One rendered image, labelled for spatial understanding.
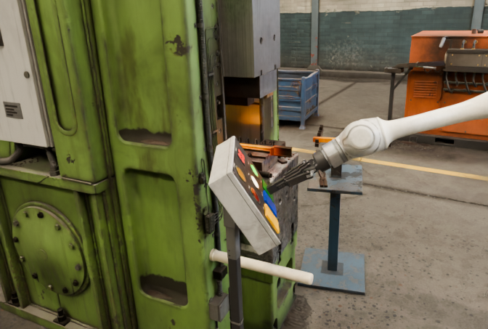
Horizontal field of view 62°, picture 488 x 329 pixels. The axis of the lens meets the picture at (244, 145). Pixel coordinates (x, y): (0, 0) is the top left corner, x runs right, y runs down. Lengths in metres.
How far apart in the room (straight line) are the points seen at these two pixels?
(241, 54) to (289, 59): 8.52
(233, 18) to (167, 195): 0.79
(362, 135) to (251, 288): 1.18
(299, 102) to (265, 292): 3.86
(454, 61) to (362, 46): 4.71
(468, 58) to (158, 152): 3.94
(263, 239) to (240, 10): 0.88
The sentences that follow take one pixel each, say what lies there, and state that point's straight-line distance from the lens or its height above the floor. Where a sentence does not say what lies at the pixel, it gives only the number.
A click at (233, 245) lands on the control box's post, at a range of 1.44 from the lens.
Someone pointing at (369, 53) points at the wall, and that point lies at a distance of 9.50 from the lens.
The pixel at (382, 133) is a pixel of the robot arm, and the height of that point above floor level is 1.27.
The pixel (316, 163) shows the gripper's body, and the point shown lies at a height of 1.12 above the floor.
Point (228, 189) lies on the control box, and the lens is 1.17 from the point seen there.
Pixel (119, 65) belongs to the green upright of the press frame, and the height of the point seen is 1.43.
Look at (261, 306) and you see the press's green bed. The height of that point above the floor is 0.21.
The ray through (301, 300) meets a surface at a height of 0.00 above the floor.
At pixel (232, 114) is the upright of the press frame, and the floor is 1.09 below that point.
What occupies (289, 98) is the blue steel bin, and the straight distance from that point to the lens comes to 5.65.
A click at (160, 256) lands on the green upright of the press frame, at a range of 2.00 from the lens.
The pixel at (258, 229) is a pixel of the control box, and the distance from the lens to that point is 1.23.
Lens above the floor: 1.64
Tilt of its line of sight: 19 degrees down
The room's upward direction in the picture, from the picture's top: 2 degrees counter-clockwise
